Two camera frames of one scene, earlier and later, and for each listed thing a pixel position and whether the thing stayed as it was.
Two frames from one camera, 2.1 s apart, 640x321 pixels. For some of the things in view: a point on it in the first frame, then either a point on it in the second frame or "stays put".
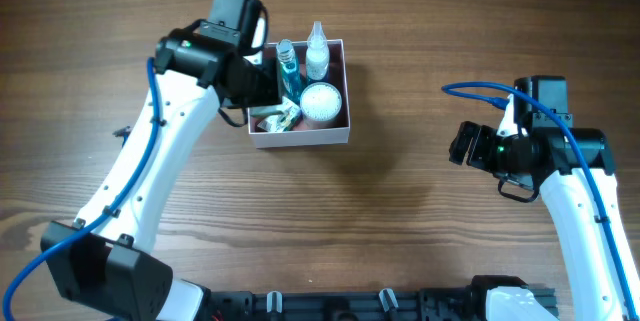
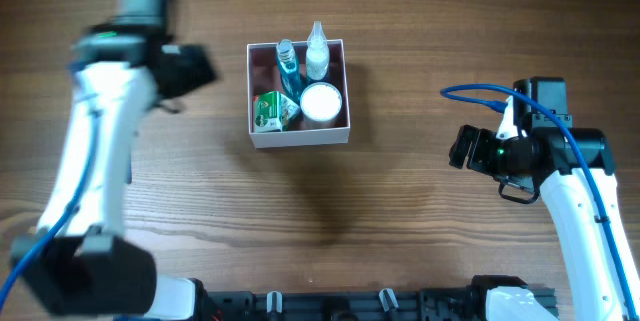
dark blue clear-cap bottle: [317, 53] stays put
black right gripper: [480, 146] stays put
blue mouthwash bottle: [290, 70] stays put
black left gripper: [262, 84] → [187, 70]
